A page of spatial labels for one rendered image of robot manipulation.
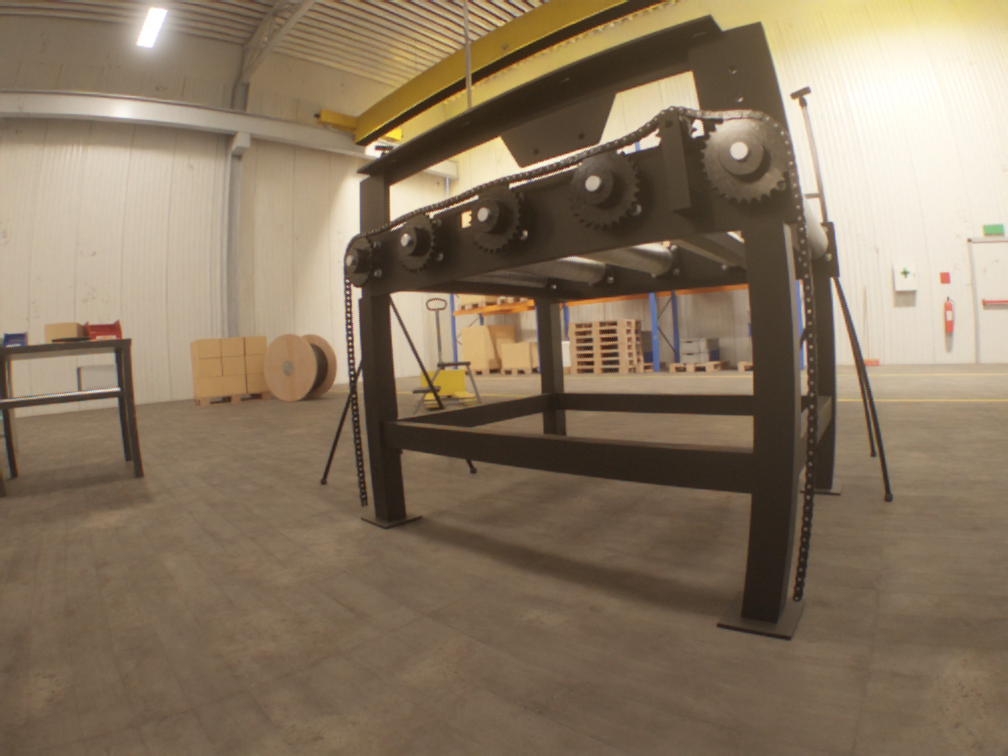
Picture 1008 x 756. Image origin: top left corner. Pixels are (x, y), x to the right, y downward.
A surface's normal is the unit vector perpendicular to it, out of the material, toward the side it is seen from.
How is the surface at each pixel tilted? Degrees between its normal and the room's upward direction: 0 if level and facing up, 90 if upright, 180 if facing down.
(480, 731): 0
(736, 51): 90
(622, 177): 90
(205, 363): 90
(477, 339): 90
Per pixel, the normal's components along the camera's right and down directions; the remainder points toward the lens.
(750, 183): -0.66, 0.08
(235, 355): 0.68, 0.00
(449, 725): -0.06, -1.00
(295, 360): -0.23, 0.07
